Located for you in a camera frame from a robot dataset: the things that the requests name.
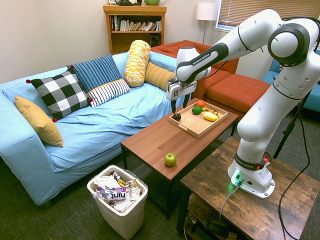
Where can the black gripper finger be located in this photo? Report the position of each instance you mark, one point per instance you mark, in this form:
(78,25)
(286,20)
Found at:
(173,106)
(186,100)

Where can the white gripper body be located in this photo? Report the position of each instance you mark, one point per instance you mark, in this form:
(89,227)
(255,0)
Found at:
(180,90)

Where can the green apple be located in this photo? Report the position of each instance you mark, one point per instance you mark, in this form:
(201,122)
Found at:
(170,160)

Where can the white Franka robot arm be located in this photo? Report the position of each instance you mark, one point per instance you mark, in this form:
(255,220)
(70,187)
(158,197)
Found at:
(262,112)

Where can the wooden serving tray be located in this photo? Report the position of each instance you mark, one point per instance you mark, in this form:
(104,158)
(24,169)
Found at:
(197,125)

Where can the black round fruit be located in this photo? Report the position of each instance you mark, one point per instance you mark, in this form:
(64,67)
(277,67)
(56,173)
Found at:
(177,117)

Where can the dark green lime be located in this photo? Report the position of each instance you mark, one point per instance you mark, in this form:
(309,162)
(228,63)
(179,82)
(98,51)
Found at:
(197,110)

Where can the small yellow banana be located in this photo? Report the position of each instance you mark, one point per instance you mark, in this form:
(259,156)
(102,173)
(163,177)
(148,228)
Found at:
(206,109)

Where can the mustard striped pillow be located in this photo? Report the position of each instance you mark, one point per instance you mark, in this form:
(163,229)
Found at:
(158,75)

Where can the yellow lemon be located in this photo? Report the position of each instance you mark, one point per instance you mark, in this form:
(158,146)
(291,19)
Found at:
(210,116)

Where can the small orange brown fruit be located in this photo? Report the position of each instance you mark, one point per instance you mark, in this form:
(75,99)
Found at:
(214,111)

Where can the reddish wood coffee table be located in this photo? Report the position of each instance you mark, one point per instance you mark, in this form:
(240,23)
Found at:
(155,147)

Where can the orange sectional sofa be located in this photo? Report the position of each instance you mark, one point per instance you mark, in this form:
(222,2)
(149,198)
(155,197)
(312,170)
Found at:
(235,90)

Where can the yellow patterned bolster pillow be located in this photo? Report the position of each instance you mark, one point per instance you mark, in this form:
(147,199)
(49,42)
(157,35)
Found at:
(137,62)

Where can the small black speaker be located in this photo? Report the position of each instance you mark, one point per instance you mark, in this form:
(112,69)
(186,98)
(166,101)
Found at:
(155,40)

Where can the white navy striped pillow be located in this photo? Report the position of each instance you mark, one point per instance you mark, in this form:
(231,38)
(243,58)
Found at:
(108,92)

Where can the light blue sofa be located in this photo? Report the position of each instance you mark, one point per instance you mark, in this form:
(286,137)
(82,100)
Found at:
(100,125)

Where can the row of books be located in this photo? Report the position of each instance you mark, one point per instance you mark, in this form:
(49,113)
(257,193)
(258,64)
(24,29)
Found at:
(136,25)

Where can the white shade floor lamp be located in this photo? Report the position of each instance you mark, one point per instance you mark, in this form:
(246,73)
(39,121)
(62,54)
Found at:
(207,11)

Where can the blue striped pillow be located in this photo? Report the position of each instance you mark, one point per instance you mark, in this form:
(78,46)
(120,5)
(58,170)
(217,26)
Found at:
(96,70)

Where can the wooden bookshelf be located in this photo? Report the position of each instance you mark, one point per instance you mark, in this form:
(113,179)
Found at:
(135,10)

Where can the green round pot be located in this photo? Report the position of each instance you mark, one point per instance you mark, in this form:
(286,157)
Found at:
(152,2)

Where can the wooden window blinds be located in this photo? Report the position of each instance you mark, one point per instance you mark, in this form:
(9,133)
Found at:
(240,10)

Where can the black object on shelf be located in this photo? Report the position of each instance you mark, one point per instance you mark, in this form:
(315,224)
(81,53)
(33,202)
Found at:
(127,2)

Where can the black tripod stand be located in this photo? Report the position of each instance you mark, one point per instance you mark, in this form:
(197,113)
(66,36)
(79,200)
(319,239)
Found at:
(287,130)

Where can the crumpled hint bottle wrapper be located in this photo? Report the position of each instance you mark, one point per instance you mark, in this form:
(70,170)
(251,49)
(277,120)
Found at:
(116,194)

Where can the black white checkered pillow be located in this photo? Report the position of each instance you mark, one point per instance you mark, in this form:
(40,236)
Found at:
(60,92)

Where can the white trash bin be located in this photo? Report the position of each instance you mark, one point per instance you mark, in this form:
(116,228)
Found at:
(127,220)

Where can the teal blue chair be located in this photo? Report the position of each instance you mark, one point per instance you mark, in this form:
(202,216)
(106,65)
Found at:
(312,100)

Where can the rustic dark wood side table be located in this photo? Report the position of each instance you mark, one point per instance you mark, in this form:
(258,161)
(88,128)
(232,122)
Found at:
(250,210)

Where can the plain mustard pillow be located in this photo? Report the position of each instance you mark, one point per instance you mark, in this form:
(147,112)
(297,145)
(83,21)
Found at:
(40,122)

